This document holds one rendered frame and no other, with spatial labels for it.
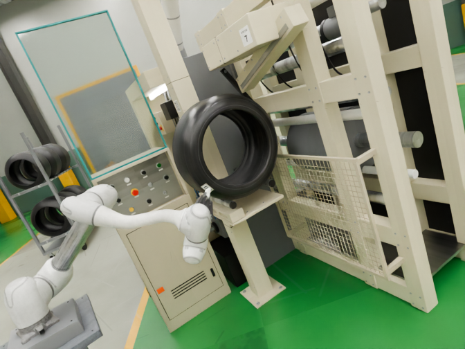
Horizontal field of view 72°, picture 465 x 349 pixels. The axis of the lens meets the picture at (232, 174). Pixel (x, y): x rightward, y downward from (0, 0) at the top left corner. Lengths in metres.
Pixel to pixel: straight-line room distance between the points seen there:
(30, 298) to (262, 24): 1.75
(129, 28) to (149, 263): 9.45
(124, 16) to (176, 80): 9.28
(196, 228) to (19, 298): 1.01
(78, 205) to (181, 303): 1.30
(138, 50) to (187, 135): 9.47
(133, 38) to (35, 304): 9.80
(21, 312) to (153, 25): 1.68
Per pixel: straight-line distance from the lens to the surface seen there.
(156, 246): 2.39
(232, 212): 1.81
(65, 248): 1.96
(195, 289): 2.61
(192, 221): 1.30
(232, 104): 1.76
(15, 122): 12.53
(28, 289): 1.98
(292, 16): 1.63
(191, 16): 11.01
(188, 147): 1.68
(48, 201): 5.48
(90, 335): 1.89
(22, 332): 2.06
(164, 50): 2.10
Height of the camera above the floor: 1.52
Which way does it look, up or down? 15 degrees down
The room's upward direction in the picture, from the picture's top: 21 degrees counter-clockwise
